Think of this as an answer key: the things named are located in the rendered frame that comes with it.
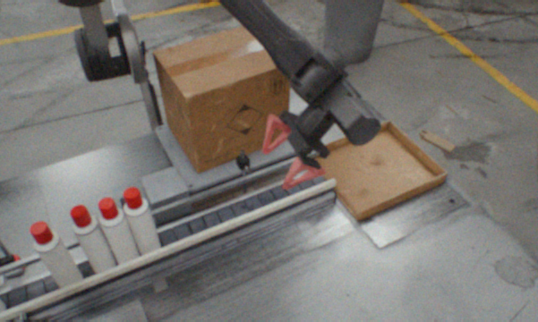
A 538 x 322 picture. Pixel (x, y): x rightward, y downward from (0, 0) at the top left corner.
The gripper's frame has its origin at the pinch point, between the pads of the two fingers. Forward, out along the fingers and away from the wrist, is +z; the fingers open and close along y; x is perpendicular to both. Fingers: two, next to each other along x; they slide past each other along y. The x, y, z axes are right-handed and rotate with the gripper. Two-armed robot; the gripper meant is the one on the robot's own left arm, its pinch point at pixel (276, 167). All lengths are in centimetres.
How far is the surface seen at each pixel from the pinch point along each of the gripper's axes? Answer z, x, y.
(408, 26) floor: -35, 235, -206
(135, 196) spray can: 23.5, -14.4, -11.1
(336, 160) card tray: 7, 45, -25
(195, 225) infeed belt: 32.3, 7.3, -14.7
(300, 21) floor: 13, 176, -246
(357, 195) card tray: 7.7, 44.5, -11.2
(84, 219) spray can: 31.3, -21.7, -10.2
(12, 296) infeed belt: 59, -26, -11
